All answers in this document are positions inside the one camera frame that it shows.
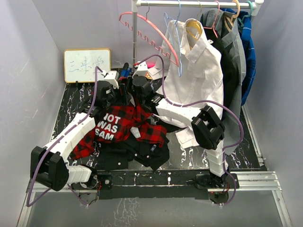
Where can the metal clothes rack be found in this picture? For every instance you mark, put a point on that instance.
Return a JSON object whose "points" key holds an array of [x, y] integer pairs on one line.
{"points": [[130, 19]]}

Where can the red black plaid shirt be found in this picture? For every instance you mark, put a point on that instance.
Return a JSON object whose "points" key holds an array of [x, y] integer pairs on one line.
{"points": [[127, 127]]}

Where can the blue stapler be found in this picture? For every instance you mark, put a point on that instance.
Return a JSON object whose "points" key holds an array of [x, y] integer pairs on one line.
{"points": [[125, 71]]}

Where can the light blue wire hanger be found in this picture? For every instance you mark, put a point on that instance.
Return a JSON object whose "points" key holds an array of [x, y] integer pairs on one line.
{"points": [[175, 41]]}

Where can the black button shirt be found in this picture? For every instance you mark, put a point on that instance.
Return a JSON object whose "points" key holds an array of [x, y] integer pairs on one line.
{"points": [[116, 156]]}

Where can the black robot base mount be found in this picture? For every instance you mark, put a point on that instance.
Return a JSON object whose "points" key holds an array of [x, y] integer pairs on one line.
{"points": [[196, 184]]}

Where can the pink wire hanger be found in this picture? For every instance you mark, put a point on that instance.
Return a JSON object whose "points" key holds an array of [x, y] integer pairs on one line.
{"points": [[213, 24]]}

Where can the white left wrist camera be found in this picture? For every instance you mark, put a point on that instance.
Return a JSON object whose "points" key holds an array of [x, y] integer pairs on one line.
{"points": [[112, 77]]}

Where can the blue jacket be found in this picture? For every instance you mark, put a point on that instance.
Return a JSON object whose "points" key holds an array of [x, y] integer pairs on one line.
{"points": [[240, 46]]}

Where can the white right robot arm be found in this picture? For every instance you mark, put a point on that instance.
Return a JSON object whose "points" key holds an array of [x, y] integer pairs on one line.
{"points": [[203, 124]]}

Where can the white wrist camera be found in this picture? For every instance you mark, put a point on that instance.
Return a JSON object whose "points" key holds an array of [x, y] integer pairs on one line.
{"points": [[112, 77], [141, 69]]}

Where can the white collared shirt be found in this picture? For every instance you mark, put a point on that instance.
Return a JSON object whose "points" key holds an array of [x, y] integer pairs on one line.
{"points": [[202, 77]]}

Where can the orange patterned card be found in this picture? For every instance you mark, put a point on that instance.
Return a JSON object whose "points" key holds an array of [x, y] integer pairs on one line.
{"points": [[148, 76]]}

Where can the small whiteboard with writing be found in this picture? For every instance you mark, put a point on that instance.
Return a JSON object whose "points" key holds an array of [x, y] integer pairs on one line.
{"points": [[80, 64]]}

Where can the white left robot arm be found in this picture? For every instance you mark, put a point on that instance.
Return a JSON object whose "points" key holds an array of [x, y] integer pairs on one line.
{"points": [[96, 119]]}

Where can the grey shirt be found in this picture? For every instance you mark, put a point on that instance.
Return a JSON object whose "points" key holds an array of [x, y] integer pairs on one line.
{"points": [[229, 70]]}

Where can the yellow wooden hanger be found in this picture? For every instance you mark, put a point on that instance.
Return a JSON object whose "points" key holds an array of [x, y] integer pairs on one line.
{"points": [[193, 30]]}

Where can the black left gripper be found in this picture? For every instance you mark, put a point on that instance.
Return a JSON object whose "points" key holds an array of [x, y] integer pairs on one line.
{"points": [[123, 98]]}

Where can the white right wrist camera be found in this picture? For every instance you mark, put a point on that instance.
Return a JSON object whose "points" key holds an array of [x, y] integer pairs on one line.
{"points": [[141, 69]]}

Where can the orange plastic hanger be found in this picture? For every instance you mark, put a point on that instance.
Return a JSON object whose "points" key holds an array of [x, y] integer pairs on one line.
{"points": [[229, 21]]}

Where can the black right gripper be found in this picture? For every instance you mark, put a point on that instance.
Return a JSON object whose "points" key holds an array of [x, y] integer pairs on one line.
{"points": [[134, 77]]}

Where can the aluminium rail frame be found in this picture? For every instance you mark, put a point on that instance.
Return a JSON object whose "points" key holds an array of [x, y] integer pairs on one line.
{"points": [[257, 203]]}

